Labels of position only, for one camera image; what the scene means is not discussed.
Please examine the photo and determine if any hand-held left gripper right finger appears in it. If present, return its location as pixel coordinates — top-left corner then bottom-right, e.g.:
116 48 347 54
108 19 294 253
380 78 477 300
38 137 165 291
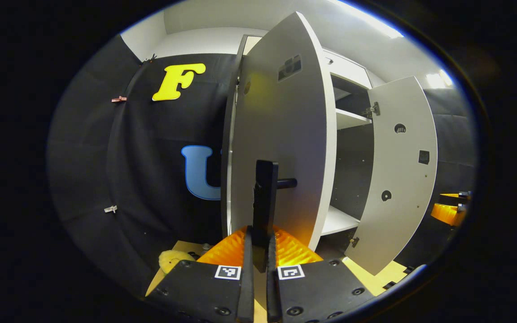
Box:
265 226 376 323

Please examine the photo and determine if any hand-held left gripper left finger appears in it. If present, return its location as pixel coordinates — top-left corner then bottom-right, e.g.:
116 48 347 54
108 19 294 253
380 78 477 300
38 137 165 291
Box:
145 226 255 323

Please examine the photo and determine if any cabinet door with headphones sticker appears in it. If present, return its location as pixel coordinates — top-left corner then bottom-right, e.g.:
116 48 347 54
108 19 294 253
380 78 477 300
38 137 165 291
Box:
346 75 438 276

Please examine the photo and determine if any black door handle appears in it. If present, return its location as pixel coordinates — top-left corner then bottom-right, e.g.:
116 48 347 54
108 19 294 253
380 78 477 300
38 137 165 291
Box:
252 159 298 273

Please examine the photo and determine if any beige double-door shoe cabinet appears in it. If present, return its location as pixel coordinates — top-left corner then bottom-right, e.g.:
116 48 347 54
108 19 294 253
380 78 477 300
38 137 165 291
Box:
220 34 376 252

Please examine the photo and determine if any cabinet door with camera sticker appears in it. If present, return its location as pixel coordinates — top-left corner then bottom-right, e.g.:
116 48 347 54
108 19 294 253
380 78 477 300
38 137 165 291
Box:
231 11 337 252

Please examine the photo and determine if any white cabinet bottom shelf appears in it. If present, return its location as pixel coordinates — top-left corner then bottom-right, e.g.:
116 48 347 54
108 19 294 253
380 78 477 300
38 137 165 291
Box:
321 205 360 236

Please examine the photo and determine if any white cabinet shelf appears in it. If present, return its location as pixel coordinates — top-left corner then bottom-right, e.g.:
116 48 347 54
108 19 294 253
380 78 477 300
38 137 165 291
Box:
336 109 372 131
321 205 360 236

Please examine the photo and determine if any beige cabinet drawer front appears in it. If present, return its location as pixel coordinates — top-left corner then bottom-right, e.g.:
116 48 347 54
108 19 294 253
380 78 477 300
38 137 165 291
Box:
323 48 372 90

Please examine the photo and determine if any yellow plush toy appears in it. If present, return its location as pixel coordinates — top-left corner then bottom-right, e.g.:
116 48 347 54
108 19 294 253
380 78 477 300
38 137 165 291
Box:
158 250 196 274

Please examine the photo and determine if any small ceiling light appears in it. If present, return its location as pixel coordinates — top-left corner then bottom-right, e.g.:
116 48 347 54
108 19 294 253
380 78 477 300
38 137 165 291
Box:
425 70 454 89

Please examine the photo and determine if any black backdrop cloth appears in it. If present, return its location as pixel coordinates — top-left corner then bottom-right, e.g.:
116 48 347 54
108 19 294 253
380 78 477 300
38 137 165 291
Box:
47 34 479 297

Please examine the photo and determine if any long ceiling light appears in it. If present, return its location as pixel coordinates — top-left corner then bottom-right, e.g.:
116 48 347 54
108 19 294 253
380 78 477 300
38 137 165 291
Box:
335 0 405 39

